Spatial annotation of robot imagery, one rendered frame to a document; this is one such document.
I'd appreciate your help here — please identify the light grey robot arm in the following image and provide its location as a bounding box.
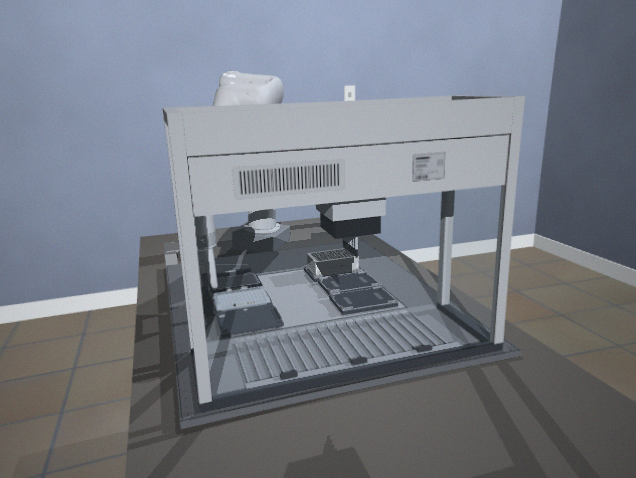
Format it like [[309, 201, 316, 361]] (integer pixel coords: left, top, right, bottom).
[[164, 71, 284, 266]]

